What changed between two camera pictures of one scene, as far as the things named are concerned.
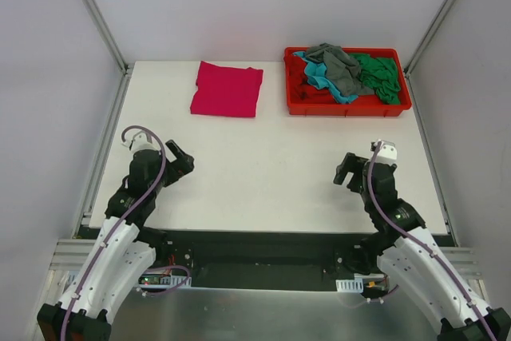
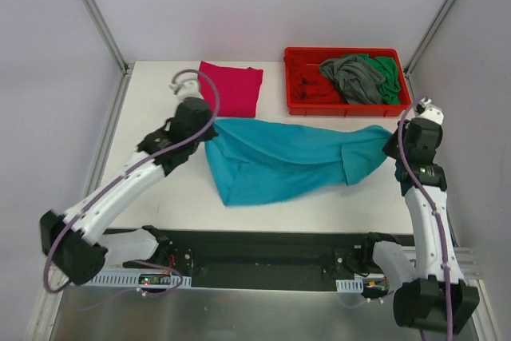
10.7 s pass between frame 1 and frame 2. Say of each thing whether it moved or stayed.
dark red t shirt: stayed
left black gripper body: moved
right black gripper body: moved
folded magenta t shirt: stayed
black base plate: stayed
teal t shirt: moved
